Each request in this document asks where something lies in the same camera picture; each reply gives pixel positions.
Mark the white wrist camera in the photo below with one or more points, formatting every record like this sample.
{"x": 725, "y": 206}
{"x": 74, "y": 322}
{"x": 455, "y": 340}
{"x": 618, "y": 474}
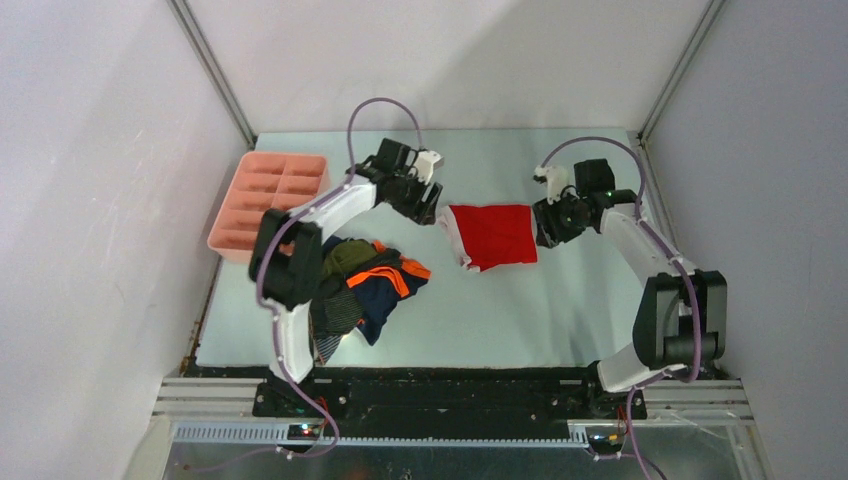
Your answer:
{"x": 425, "y": 164}
{"x": 556, "y": 179}

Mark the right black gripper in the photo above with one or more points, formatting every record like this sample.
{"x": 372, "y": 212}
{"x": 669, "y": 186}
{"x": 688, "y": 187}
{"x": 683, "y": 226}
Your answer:
{"x": 548, "y": 233}

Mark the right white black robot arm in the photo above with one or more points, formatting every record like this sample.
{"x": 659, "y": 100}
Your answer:
{"x": 680, "y": 323}

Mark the right aluminium corner post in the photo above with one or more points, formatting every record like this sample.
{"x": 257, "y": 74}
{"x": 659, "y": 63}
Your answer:
{"x": 692, "y": 46}

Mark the left aluminium corner post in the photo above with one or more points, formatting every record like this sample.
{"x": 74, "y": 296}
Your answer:
{"x": 198, "y": 41}

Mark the grey slotted cable duct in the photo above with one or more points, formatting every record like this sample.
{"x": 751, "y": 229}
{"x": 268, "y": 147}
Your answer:
{"x": 294, "y": 434}

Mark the red white underwear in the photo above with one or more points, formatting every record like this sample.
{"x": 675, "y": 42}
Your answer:
{"x": 484, "y": 237}

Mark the navy orange underwear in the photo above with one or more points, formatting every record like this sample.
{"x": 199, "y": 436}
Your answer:
{"x": 380, "y": 284}

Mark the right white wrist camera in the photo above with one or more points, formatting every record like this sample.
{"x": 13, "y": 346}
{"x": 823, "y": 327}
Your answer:
{"x": 556, "y": 179}

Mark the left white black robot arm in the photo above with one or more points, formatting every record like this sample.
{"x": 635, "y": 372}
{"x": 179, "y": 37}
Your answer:
{"x": 287, "y": 258}

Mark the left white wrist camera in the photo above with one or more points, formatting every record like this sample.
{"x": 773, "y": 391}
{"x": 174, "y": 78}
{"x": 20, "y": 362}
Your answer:
{"x": 425, "y": 164}

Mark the pink divided storage tray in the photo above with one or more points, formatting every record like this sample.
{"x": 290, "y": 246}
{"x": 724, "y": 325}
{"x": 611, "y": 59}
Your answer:
{"x": 263, "y": 180}

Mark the dark striped underwear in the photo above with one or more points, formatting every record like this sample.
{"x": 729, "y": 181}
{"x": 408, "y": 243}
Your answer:
{"x": 333, "y": 314}

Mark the olive green underwear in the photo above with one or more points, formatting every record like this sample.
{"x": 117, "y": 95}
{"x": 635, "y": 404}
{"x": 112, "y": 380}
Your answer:
{"x": 347, "y": 256}

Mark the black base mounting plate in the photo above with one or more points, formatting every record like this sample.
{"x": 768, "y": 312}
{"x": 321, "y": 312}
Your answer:
{"x": 442, "y": 400}

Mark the aluminium corner post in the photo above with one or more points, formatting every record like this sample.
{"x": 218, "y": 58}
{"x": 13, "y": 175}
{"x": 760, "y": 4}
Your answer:
{"x": 692, "y": 46}
{"x": 198, "y": 41}

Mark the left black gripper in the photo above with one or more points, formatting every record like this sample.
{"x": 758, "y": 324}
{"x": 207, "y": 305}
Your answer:
{"x": 420, "y": 212}

